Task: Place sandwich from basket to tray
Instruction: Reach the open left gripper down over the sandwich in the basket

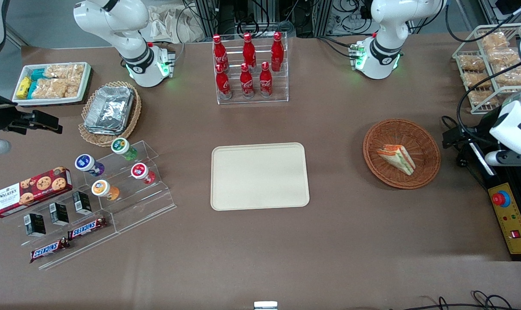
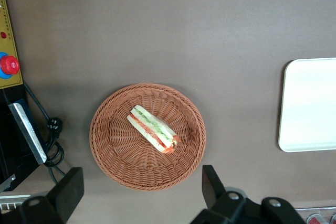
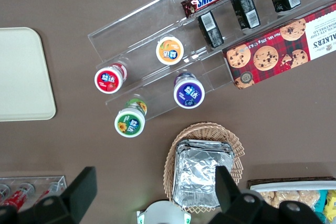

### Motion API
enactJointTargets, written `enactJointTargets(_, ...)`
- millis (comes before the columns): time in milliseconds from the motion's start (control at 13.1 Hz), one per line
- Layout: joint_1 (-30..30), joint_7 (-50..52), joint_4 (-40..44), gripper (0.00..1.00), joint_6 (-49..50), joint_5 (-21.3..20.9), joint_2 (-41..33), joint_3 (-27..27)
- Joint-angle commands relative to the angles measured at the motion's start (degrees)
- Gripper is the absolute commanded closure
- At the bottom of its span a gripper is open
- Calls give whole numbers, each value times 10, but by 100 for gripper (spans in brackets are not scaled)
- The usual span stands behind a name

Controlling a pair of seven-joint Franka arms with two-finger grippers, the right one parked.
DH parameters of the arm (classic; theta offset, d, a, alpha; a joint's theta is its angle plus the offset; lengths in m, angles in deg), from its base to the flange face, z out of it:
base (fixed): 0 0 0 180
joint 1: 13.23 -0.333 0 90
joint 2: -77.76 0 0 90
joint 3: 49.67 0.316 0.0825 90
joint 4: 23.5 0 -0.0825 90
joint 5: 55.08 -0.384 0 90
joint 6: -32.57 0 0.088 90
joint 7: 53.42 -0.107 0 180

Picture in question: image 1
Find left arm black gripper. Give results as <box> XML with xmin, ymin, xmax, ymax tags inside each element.
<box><xmin>442</xmin><ymin>102</ymin><xmax>511</xmax><ymax>153</ymax></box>

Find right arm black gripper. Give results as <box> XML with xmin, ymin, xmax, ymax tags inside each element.
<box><xmin>0</xmin><ymin>90</ymin><xmax>63</xmax><ymax>135</ymax></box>

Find triangular sandwich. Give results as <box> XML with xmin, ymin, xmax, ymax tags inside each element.
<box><xmin>377</xmin><ymin>145</ymin><xmax>416</xmax><ymax>176</ymax></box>

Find brown round wicker basket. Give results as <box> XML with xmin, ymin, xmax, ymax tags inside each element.
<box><xmin>363</xmin><ymin>119</ymin><xmax>441</xmax><ymax>190</ymax></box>

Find white rectangular snack tray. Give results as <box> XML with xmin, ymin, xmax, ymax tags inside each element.
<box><xmin>12</xmin><ymin>62</ymin><xmax>92</xmax><ymax>106</ymax></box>

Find light oval wicker basket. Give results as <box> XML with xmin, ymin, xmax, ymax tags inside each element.
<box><xmin>78</xmin><ymin>81</ymin><xmax>142</xmax><ymax>147</ymax></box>

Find beige rectangular serving tray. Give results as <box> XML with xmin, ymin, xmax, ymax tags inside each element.
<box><xmin>211</xmin><ymin>143</ymin><xmax>310</xmax><ymax>211</ymax></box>

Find yellow snack packet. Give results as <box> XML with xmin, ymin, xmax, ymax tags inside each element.
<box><xmin>16</xmin><ymin>76</ymin><xmax>32</xmax><ymax>99</ymax></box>

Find clear rice cracker bag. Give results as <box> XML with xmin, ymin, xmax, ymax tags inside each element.
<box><xmin>32</xmin><ymin>78</ymin><xmax>80</xmax><ymax>99</ymax></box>
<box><xmin>493</xmin><ymin>65</ymin><xmax>521</xmax><ymax>86</ymax></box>
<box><xmin>469</xmin><ymin>90</ymin><xmax>500</xmax><ymax>107</ymax></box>
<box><xmin>462</xmin><ymin>71</ymin><xmax>494</xmax><ymax>89</ymax></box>
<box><xmin>481</xmin><ymin>32</ymin><xmax>509</xmax><ymax>50</ymax></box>
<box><xmin>486</xmin><ymin>48</ymin><xmax>520</xmax><ymax>66</ymax></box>
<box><xmin>458</xmin><ymin>55</ymin><xmax>487</xmax><ymax>72</ymax></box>
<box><xmin>44</xmin><ymin>63</ymin><xmax>85</xmax><ymax>81</ymax></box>

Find small purple drink bottle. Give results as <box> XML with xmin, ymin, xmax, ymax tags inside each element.
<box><xmin>74</xmin><ymin>154</ymin><xmax>105</xmax><ymax>177</ymax></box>

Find red Walkers cookie box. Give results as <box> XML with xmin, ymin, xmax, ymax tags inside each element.
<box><xmin>0</xmin><ymin>166</ymin><xmax>73</xmax><ymax>219</ymax></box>

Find black countertop appliance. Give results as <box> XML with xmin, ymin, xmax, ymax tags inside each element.
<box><xmin>469</xmin><ymin>140</ymin><xmax>521</xmax><ymax>261</ymax></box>

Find stack of foil trays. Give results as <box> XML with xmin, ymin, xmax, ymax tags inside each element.
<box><xmin>84</xmin><ymin>86</ymin><xmax>135</xmax><ymax>136</ymax></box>

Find small green drink bottle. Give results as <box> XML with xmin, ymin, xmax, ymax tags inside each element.
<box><xmin>111</xmin><ymin>137</ymin><xmax>138</xmax><ymax>161</ymax></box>

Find small black carton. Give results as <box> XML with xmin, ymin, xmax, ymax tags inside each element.
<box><xmin>24</xmin><ymin>213</ymin><xmax>47</xmax><ymax>237</ymax></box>
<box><xmin>49</xmin><ymin>202</ymin><xmax>70</xmax><ymax>226</ymax></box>
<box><xmin>72</xmin><ymin>191</ymin><xmax>92</xmax><ymax>216</ymax></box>

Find yellow emergency stop control box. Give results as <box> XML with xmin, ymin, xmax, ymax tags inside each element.
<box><xmin>487</xmin><ymin>183</ymin><xmax>521</xmax><ymax>256</ymax></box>

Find small orange drink bottle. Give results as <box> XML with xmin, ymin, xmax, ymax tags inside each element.
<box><xmin>91</xmin><ymin>180</ymin><xmax>120</xmax><ymax>202</ymax></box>

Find small red drink bottle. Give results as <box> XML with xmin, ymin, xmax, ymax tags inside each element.
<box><xmin>130</xmin><ymin>163</ymin><xmax>156</xmax><ymax>185</ymax></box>

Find Snickers chocolate bar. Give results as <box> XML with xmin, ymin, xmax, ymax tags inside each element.
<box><xmin>30</xmin><ymin>238</ymin><xmax>70</xmax><ymax>264</ymax></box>
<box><xmin>67</xmin><ymin>216</ymin><xmax>108</xmax><ymax>241</ymax></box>

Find clear acrylic stepped display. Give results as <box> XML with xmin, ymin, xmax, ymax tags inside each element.
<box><xmin>10</xmin><ymin>140</ymin><xmax>177</xmax><ymax>271</ymax></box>

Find red cola bottle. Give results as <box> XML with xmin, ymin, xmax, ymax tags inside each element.
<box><xmin>242</xmin><ymin>33</ymin><xmax>257</xmax><ymax>69</ymax></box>
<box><xmin>240</xmin><ymin>63</ymin><xmax>255</xmax><ymax>99</ymax></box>
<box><xmin>259</xmin><ymin>62</ymin><xmax>273</xmax><ymax>98</ymax></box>
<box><xmin>271</xmin><ymin>31</ymin><xmax>285</xmax><ymax>72</ymax></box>
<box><xmin>212</xmin><ymin>34</ymin><xmax>229</xmax><ymax>72</ymax></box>
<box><xmin>216</xmin><ymin>64</ymin><xmax>232</xmax><ymax>100</ymax></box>

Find clear acrylic bottle rack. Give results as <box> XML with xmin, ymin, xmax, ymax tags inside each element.
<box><xmin>213</xmin><ymin>32</ymin><xmax>289</xmax><ymax>105</ymax></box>

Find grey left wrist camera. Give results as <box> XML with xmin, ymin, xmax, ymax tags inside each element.
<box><xmin>484</xmin><ymin>150</ymin><xmax>521</xmax><ymax>168</ymax></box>

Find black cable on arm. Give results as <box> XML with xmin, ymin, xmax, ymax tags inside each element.
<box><xmin>456</xmin><ymin>62</ymin><xmax>521</xmax><ymax>130</ymax></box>

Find white wire rack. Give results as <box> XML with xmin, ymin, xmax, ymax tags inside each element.
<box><xmin>452</xmin><ymin>23</ymin><xmax>521</xmax><ymax>115</ymax></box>

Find black floor cables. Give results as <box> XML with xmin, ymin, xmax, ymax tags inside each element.
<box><xmin>389</xmin><ymin>290</ymin><xmax>521</xmax><ymax>310</ymax></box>

